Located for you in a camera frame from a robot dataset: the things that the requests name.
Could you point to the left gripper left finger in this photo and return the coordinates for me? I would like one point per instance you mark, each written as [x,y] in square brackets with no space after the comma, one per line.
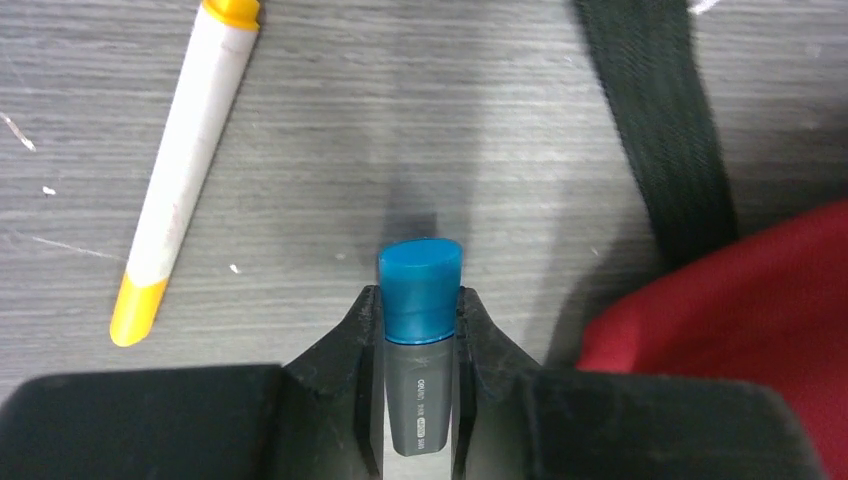
[317,417]

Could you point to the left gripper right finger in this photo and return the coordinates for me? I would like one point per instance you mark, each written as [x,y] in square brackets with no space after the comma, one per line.
[515,419]

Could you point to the black blue highlighter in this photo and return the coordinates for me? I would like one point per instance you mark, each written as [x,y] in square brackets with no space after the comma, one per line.
[419,283]

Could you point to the red backpack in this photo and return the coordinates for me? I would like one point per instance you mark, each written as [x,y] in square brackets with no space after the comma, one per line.
[770,308]

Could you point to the white yellow marker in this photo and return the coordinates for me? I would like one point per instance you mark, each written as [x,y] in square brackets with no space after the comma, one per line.
[223,36]

